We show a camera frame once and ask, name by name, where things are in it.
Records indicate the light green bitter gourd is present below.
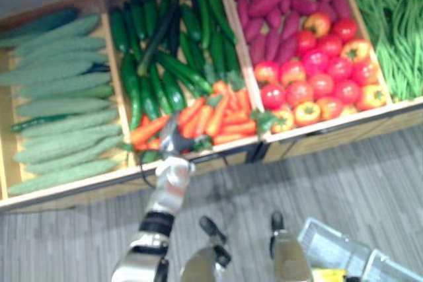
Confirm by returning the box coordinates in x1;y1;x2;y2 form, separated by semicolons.
12;133;110;164
7;159;120;196
19;72;112;98
19;109;120;138
0;60;97;87
16;97;112;118
0;7;81;41
25;136;126;174
19;36;107;62
75;84;116;100
19;52;109;69
24;124;124;148
13;14;100;57

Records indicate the wooden crate with tomatoes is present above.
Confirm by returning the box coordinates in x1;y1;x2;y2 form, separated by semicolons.
219;0;395;164

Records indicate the red tomato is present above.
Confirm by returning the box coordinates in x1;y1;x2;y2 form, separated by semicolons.
351;58;379;87
331;17;359;43
316;96;345;122
327;56;354;82
307;73;336;100
295;30;318;56
278;60;307;87
285;81;315;108
333;79;362;105
301;48;329;77
260;83;286;110
253;60;280;86
317;34;343;59

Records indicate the dark robot foot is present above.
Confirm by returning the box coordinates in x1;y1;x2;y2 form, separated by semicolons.
270;211;286;230
199;215;229;246

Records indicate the green bean pile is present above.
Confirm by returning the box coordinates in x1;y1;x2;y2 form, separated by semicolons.
343;0;423;102

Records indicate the long dark green cucumber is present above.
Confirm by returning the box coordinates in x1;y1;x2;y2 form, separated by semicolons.
136;3;180;77

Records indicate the wooden crate with cucumbers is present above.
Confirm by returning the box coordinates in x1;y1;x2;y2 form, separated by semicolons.
101;0;267;177

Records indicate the orange carrot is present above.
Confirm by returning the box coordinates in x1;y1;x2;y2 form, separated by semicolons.
134;138;161;152
212;80;229;96
129;114;171;146
213;133;247;146
205;93;231;138
178;96;207;126
194;104;215;136
236;89;252;113
181;120;200;139
227;91;241;113
223;111;250;125
221;120;258;136

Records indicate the dark robot left foot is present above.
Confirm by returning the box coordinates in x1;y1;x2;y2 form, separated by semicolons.
199;215;229;246

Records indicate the silver robot left leg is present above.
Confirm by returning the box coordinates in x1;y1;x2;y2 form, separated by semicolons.
180;235;233;282

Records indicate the wooden crate with bitter gourds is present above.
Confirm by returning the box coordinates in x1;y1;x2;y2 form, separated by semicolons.
0;0;141;212

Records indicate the silver robot right leg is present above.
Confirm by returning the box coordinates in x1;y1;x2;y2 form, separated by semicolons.
269;228;313;282

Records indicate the grey plastic shopping basket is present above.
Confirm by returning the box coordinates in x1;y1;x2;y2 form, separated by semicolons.
296;217;423;282

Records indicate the dark robot right foot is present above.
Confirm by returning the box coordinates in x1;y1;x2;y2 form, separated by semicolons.
270;211;286;230

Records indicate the yellow item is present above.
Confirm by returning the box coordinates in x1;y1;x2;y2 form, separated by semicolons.
312;268;347;282

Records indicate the wooden crate with beans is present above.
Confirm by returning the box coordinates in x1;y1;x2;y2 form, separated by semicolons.
336;0;423;131

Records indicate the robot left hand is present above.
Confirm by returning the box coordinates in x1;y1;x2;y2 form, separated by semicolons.
158;112;200;161

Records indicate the black metal stand frame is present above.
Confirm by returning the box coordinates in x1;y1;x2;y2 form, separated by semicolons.
246;142;268;164

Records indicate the orange yellow tomato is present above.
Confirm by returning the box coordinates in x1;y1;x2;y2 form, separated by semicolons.
356;84;387;112
340;38;371;64
270;108;295;135
293;100;322;127
303;11;332;39
340;104;360;118

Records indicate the silver robot leg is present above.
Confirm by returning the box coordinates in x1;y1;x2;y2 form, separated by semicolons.
180;235;233;282
269;228;313;282

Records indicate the black cable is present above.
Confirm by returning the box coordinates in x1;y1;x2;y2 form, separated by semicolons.
138;151;157;188

